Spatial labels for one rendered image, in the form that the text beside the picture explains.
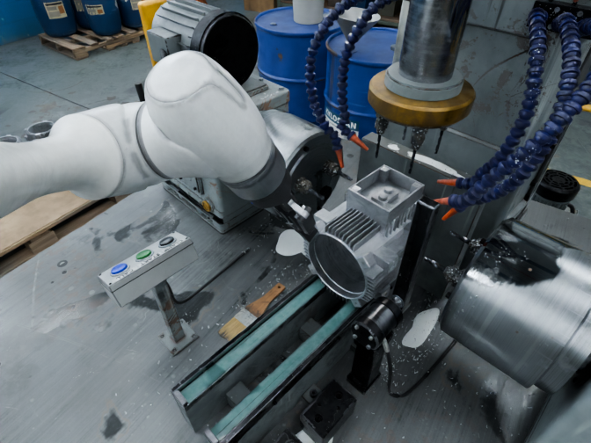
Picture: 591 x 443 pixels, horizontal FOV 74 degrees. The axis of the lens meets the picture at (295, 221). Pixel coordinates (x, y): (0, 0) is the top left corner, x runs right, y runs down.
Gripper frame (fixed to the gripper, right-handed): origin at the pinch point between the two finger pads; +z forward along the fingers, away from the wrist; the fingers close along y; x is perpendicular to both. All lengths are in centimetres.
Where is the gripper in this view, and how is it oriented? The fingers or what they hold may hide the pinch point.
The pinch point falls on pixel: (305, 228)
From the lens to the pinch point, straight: 75.3
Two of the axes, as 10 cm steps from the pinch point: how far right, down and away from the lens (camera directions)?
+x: -6.1, 7.9, -1.2
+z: 3.5, 4.0, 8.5
